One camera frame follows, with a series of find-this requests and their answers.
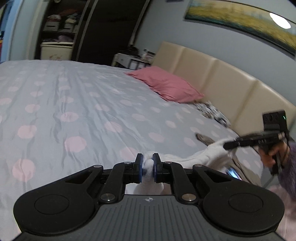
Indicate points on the person right hand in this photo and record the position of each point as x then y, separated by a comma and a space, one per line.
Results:
281, 148

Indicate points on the smartphone with lit screen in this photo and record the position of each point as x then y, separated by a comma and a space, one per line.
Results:
232, 172

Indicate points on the white fleece garment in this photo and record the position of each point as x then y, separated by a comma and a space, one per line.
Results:
148, 186

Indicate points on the taupe thin garment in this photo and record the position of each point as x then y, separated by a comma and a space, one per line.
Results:
231, 159

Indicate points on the purple fuzzy right sleeve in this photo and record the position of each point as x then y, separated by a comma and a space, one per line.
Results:
287, 177

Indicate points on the beige padded headboard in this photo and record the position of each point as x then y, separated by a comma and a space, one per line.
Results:
241, 97

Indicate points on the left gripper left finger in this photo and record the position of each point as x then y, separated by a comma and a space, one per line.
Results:
116, 179

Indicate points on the cream storage box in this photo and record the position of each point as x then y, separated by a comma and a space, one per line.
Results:
56, 50

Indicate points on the landscape wall painting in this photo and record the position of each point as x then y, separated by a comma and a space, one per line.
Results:
252, 20

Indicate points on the polka dot bed sheet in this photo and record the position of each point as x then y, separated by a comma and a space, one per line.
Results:
60, 117

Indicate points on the white bedside table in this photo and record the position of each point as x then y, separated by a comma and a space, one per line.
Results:
132, 62

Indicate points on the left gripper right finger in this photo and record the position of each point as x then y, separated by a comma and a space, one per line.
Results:
176, 176

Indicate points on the patterned black white cloth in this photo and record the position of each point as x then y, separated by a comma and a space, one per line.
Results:
208, 110

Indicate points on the pink pillow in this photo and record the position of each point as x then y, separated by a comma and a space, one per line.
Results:
170, 87

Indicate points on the dark wardrobe shelf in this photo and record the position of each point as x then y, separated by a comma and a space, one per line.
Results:
93, 31

